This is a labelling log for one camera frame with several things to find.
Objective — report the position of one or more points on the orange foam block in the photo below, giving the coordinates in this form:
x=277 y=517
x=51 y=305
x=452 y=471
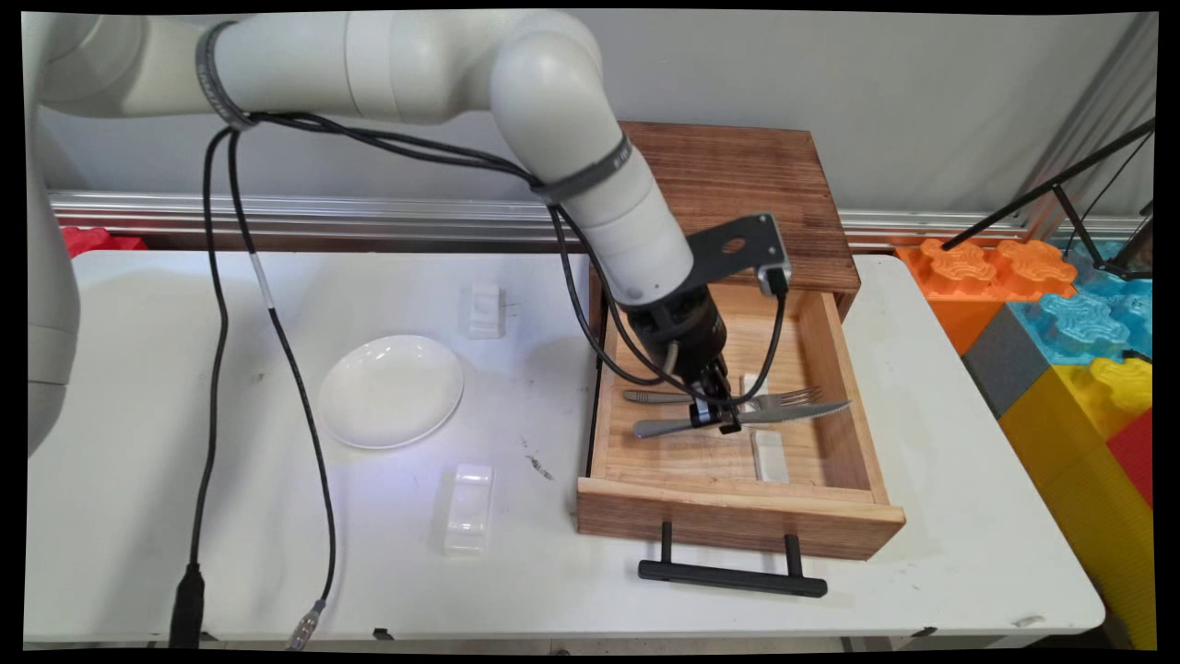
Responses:
x=968 y=277

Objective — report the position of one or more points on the black metal stand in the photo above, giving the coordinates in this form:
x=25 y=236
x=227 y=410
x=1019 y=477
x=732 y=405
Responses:
x=1014 y=207

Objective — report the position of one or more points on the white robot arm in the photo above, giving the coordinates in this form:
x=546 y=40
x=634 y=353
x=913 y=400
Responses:
x=415 y=65

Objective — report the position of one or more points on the small red foam block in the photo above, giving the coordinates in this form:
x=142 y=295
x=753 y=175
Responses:
x=92 y=242

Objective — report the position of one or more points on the aluminium rail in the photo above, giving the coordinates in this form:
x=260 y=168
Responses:
x=277 y=210

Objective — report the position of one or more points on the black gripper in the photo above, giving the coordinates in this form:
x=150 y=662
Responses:
x=682 y=332

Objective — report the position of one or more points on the dark wooden cabinet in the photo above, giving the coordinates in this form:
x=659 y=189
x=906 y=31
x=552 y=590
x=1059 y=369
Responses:
x=765 y=175

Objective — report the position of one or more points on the steel table knife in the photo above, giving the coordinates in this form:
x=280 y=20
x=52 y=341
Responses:
x=793 y=415

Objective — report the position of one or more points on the white round plate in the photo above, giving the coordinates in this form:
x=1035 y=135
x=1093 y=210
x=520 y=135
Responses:
x=392 y=392

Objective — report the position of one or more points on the large red foam block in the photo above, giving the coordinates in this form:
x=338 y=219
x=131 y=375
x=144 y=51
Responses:
x=1136 y=452

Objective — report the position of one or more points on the grey foam block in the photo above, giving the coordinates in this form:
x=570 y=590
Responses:
x=1005 y=360

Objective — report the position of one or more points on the steel fork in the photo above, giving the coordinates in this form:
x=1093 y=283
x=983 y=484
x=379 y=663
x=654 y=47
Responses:
x=784 y=399

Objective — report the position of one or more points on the grey fabric curtain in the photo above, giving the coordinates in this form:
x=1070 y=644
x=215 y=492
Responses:
x=1115 y=92

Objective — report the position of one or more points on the wrist camera on grey bracket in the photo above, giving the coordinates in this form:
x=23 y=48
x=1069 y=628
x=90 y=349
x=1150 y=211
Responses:
x=737 y=244

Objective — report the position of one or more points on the brown wooden back board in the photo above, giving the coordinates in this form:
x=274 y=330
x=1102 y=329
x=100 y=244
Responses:
x=369 y=240

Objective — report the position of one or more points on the light wooden drawer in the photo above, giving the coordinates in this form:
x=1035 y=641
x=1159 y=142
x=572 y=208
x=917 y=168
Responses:
x=737 y=521

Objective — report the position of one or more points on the blue foam block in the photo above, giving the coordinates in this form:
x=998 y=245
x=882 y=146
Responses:
x=1088 y=318

